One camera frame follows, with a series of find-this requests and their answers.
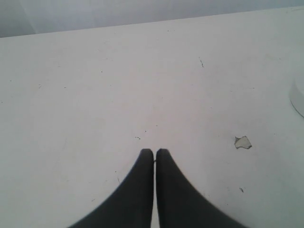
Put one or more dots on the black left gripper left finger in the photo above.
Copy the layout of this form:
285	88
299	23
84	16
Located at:
130	205

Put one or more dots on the white desk lamp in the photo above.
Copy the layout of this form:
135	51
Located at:
296	94

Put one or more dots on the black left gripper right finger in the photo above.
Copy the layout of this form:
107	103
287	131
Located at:
179	204

